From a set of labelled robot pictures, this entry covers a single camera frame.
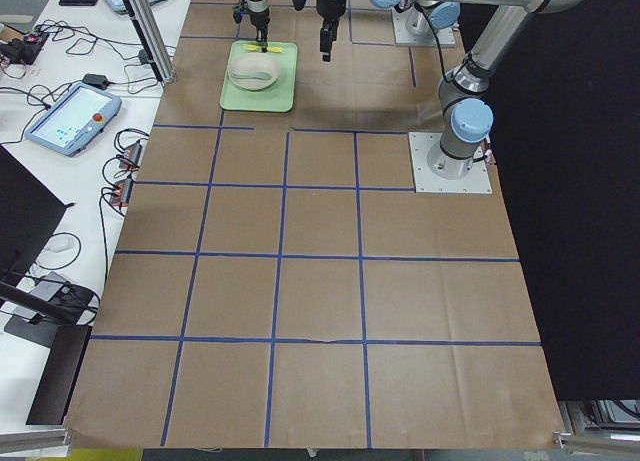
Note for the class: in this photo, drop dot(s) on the white computer mouse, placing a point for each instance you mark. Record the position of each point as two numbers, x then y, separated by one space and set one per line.
60 242

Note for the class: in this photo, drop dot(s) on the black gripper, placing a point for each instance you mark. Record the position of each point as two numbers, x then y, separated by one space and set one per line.
330 6
258 19

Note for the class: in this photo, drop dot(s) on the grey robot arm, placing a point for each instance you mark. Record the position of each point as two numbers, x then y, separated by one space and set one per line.
467 119
435 15

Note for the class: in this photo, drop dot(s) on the brown paper table cover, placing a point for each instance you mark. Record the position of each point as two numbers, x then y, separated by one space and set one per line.
279 282

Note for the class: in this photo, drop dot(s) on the black power strip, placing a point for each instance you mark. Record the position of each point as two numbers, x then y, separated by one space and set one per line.
25 50

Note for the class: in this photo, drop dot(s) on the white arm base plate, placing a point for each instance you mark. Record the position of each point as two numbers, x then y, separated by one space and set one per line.
436 173

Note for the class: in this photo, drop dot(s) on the black monitor screen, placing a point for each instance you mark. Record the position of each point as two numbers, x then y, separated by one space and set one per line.
30 214

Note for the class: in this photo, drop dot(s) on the grey usb hub left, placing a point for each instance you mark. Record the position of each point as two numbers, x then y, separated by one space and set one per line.
130 158

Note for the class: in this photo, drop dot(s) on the grey docking box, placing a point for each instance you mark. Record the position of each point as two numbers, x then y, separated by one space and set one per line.
43 302

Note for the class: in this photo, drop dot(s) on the aluminium frame post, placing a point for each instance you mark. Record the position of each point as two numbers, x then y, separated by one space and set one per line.
144 23

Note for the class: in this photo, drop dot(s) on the black monitor stand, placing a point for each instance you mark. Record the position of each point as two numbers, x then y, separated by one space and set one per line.
66 344

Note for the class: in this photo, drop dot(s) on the grey usb hub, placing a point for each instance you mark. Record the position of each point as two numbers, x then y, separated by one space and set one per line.
130 158
122 193

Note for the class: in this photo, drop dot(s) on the light green plastic tray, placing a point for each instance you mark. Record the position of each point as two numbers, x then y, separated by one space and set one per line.
278 98

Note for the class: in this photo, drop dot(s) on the cream round plate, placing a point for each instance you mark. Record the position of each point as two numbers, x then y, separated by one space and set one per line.
254 71

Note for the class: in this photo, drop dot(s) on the grey usb hub right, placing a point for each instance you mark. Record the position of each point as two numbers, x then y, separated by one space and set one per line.
122 193

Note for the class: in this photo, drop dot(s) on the yellow plastic fork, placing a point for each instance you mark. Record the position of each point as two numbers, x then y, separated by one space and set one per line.
253 48

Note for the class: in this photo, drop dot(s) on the black smartphone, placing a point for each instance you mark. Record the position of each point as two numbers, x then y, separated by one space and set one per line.
77 3

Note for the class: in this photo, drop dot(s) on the black curtain panel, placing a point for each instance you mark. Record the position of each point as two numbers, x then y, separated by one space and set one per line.
566 138

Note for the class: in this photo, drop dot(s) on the black power adapter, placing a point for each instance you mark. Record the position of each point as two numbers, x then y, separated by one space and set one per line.
98 81

